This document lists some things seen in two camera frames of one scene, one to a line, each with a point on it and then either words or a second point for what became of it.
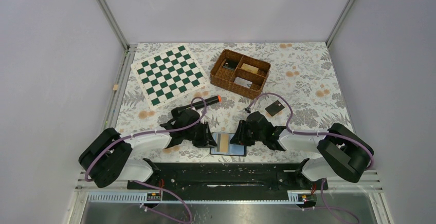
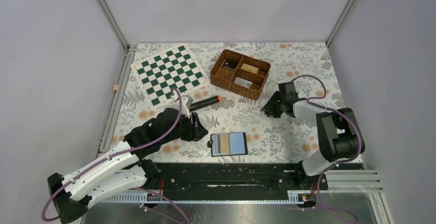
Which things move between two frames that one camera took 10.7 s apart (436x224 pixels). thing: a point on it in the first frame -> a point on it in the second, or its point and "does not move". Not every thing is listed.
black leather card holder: x=224 y=147 does not move
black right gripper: x=239 y=137 -> x=269 y=107
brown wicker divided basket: x=244 y=75 does not move
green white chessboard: x=164 y=77 does not move
